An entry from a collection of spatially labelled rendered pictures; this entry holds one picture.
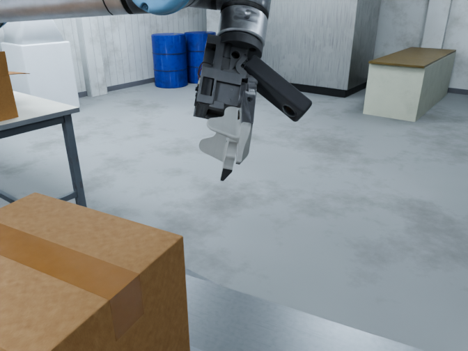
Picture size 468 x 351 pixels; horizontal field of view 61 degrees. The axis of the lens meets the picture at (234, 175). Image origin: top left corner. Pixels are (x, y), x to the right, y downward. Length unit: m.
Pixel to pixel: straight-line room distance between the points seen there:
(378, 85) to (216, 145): 4.99
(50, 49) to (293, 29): 3.56
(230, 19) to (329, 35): 5.90
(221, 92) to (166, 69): 6.49
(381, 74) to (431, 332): 3.89
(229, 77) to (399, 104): 5.01
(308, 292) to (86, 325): 1.84
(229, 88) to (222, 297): 0.49
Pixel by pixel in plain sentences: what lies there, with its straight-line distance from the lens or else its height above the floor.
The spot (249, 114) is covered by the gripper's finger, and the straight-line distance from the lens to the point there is 0.53.
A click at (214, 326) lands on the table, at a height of 0.83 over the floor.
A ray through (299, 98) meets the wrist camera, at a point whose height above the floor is 1.28.
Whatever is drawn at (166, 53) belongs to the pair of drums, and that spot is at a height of 0.58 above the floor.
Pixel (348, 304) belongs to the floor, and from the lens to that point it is 2.20.
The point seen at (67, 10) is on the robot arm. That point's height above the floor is 1.40.
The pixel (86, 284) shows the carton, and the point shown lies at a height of 1.12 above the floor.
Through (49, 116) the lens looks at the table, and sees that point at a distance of 2.67.
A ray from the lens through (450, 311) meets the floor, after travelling 2.35.
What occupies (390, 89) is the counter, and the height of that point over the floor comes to 0.36.
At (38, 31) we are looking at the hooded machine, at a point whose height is 1.05.
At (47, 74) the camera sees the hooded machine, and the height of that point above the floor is 0.55.
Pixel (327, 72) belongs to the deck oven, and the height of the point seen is 0.36.
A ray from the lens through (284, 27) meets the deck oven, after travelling 6.85.
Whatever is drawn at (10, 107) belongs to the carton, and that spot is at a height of 0.85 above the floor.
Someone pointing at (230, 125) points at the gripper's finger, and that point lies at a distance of 0.53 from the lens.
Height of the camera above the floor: 1.42
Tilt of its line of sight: 24 degrees down
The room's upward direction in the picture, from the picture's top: straight up
